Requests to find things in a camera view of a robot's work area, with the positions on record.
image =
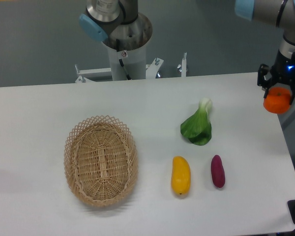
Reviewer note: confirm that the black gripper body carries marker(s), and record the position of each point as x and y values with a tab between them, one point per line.
282	72

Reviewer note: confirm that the orange fruit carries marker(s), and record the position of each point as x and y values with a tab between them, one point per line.
277	100

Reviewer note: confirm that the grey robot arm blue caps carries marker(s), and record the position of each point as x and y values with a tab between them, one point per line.
125	33

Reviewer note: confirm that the oval wicker basket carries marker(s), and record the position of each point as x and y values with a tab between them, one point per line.
101	161

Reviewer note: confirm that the green bok choy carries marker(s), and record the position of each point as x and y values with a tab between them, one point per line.
197	128

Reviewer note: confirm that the purple sweet potato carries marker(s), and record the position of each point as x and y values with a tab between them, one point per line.
217	172

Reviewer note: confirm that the yellow mango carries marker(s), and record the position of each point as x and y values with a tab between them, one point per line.
181	176

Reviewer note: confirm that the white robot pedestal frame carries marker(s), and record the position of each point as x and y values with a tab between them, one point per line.
124	65

